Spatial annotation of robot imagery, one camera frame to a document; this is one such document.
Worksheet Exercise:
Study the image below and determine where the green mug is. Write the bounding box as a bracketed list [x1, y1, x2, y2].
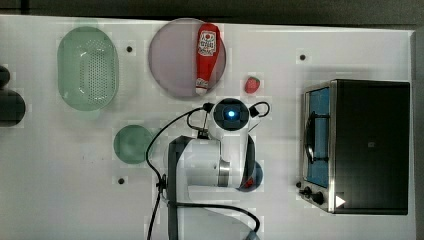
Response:
[113, 125, 153, 165]

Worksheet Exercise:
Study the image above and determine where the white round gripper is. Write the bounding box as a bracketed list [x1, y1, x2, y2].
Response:
[207, 98, 250, 140]

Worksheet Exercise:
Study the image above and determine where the silver toaster oven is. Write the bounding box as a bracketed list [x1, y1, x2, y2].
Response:
[296, 79, 411, 215]

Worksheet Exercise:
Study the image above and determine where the small strawberry in cup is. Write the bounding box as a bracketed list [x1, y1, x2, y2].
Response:
[244, 179, 253, 188]

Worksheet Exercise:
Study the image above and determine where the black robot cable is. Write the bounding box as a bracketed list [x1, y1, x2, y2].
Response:
[145, 101, 272, 240]

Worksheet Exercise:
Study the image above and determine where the green perforated colander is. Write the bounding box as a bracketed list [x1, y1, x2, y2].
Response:
[57, 26, 119, 111]

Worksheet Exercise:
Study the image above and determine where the red plush strawberry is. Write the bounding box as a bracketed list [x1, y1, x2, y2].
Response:
[244, 76, 260, 94]

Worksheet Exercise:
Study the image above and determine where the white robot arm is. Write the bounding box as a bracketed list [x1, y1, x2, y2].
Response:
[164, 98, 263, 240]

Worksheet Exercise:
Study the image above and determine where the blue cup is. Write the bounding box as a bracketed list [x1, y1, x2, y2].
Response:
[238, 161, 263, 192]

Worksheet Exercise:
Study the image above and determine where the red plush ketchup bottle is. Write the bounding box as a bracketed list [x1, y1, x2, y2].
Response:
[195, 23, 220, 95]

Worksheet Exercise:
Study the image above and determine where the black round object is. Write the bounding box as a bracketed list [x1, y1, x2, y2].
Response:
[0, 66, 26, 127]

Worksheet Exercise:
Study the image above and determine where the grey round plate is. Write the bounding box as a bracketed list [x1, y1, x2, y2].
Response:
[148, 18, 226, 98]

